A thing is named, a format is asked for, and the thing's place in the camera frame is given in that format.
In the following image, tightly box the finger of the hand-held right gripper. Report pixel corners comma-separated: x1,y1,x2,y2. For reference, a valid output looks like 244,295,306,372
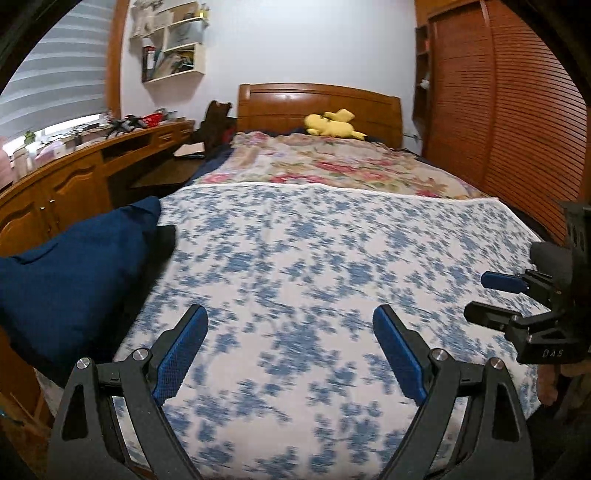
464,301,555,342
480,269,563,301

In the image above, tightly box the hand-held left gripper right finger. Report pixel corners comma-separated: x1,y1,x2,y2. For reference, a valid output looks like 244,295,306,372
372,305,535,480

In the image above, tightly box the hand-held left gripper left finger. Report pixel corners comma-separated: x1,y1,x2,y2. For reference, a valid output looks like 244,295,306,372
47,304,209,480

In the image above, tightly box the navy blue suit jacket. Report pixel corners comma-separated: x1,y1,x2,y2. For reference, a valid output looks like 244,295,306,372
0,196,162,386

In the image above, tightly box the person's right hand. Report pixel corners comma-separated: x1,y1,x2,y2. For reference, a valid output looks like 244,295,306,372
536,360,591,407

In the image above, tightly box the dark grey garment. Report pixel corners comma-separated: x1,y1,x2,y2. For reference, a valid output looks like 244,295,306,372
530,241,573,282

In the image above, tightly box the black folded garment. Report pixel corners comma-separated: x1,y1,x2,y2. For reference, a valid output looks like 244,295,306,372
139,224,177,296

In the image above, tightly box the blue floral bed sheet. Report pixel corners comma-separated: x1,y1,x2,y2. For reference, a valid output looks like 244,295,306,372
113,182,557,474

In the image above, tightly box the wooden louvered wardrobe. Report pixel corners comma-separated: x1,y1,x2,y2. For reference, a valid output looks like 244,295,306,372
413,0,591,241

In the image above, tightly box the wooden desk with cabinets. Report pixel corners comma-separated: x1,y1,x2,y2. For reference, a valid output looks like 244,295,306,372
0,119,197,428

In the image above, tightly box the red floral quilt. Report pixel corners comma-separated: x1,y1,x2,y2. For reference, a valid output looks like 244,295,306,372
191,130,481,200

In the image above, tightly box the yellow plush toy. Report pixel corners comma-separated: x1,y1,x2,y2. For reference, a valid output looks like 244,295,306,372
304,108,368,139

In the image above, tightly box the black device on desk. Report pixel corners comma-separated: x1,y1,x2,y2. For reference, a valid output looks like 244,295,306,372
108,115,148,134

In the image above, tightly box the pink box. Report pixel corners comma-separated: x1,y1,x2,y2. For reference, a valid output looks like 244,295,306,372
34,143,65,167

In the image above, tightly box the wooden bed headboard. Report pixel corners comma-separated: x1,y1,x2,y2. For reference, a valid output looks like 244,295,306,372
238,83,403,148

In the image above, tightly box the row of books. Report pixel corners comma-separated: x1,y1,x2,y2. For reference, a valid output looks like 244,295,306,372
142,45,195,83

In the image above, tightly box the grey striped window blind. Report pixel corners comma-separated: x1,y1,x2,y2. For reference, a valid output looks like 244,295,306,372
0,4,116,139

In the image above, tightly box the white paper bag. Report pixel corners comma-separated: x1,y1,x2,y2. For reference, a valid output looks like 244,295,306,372
173,21,204,49

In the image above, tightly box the white hanging cloth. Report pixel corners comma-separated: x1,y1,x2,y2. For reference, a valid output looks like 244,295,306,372
130,0,160,38

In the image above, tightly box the white wall shelf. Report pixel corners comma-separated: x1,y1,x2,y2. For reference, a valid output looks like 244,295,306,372
130,0,208,84

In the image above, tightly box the wooden window frame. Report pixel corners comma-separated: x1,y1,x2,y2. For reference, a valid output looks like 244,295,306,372
105,0,132,121

